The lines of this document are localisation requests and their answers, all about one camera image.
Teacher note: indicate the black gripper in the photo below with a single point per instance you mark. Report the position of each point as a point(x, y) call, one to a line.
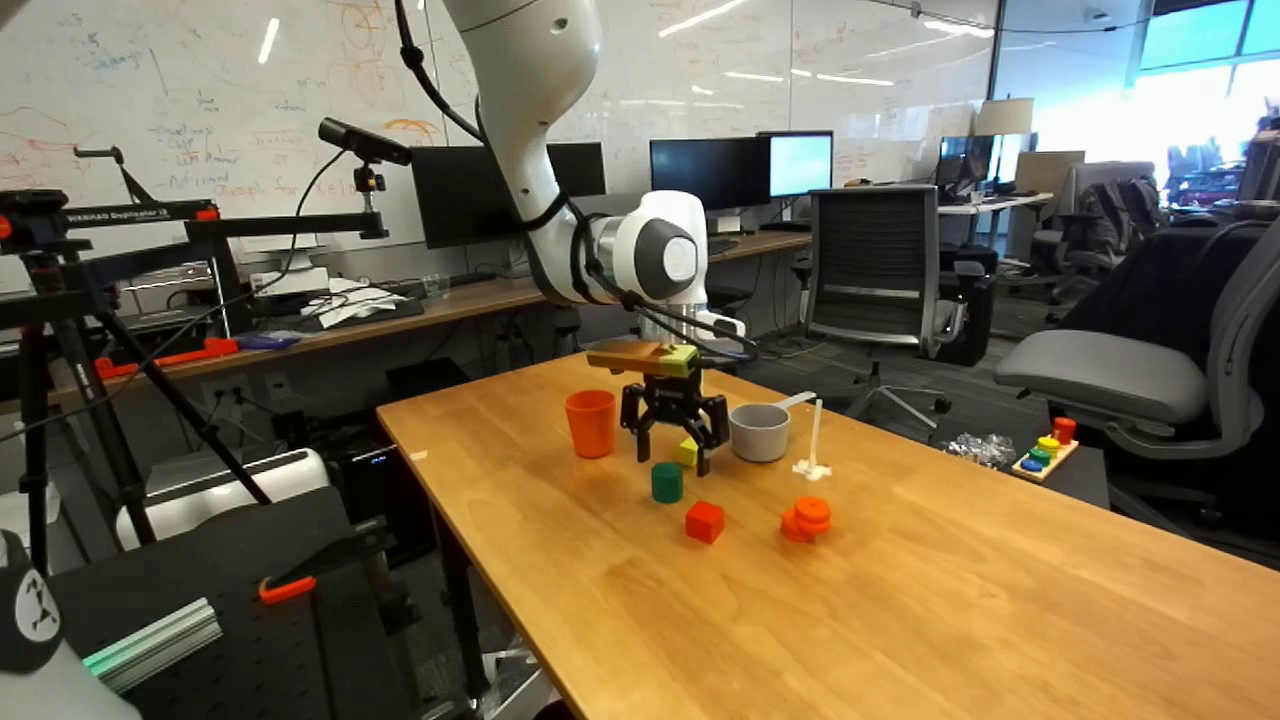
point(672, 403)

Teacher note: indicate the green cylinder block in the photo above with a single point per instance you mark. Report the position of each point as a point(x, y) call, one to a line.
point(664, 483)

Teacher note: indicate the gray cup with handle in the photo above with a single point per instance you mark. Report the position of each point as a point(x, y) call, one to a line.
point(756, 432)

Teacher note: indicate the yellow cube block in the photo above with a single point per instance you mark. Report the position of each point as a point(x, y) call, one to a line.
point(687, 452)

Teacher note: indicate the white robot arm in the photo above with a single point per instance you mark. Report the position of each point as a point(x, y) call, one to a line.
point(532, 62)

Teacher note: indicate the orange plastic cup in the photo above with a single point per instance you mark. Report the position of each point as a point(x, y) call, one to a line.
point(588, 423)

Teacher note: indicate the red cube block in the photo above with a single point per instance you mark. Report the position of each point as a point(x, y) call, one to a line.
point(706, 521)

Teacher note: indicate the orange double disc block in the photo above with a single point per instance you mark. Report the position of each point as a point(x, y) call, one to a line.
point(807, 521)

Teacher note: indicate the dark mesh office chair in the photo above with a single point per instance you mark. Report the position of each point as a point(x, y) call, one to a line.
point(879, 281)

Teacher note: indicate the computer monitor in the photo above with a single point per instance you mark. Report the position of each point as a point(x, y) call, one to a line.
point(799, 162)

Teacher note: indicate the colorful stacking toy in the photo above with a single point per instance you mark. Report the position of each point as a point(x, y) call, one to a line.
point(1052, 444)

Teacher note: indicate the gray office chair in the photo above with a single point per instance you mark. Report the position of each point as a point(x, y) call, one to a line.
point(1149, 399)

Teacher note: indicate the wrist camera with wooden mount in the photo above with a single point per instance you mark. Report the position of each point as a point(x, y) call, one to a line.
point(651, 358)

